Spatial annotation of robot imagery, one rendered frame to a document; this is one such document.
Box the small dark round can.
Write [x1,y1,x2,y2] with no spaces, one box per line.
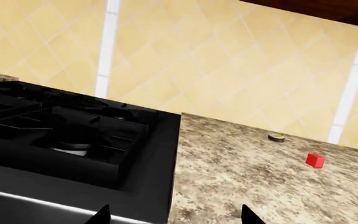
[267,133,287,142]

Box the dark wood wall cabinet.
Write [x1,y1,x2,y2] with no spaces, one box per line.
[238,0,358,31]

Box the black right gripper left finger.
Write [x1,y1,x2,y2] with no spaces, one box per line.
[86,203,111,224]

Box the black gas stove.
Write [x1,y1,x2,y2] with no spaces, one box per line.
[0,80,181,224]

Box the red cube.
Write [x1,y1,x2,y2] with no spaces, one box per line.
[305,152,326,169]

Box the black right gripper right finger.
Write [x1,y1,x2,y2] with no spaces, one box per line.
[241,203,267,224]

